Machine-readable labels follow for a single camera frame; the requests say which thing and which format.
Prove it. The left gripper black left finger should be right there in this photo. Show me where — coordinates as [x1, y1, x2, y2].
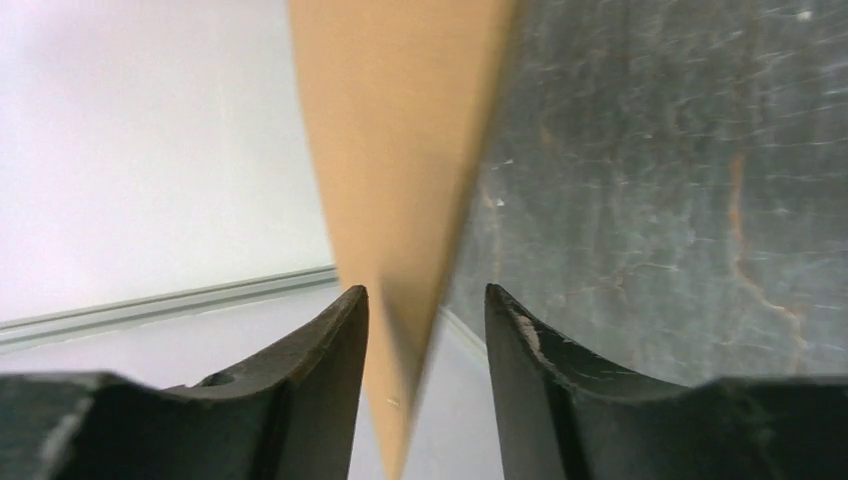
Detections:
[1, 286, 369, 479]

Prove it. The brown backing board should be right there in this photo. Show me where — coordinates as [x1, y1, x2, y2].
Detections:
[288, 1, 522, 479]

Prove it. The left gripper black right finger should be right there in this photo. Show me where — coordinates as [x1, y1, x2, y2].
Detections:
[485, 284, 847, 479]

